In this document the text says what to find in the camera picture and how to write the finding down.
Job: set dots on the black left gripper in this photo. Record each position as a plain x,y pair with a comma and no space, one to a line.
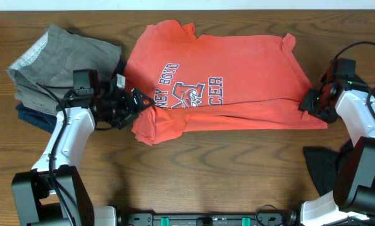
130,113

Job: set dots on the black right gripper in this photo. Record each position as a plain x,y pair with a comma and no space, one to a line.
306,104

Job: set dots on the red printed t-shirt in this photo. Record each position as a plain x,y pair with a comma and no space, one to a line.
215,83

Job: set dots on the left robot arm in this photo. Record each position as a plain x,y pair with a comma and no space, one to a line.
52,192

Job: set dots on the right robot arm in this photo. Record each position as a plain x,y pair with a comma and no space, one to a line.
343,95

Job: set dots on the black garment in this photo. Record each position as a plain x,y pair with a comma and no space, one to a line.
324,165

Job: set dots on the folded navy garment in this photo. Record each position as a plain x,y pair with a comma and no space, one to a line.
37,117

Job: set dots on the folded grey shorts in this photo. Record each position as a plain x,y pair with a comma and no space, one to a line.
51,60

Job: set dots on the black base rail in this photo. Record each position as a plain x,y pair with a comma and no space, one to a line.
266,215

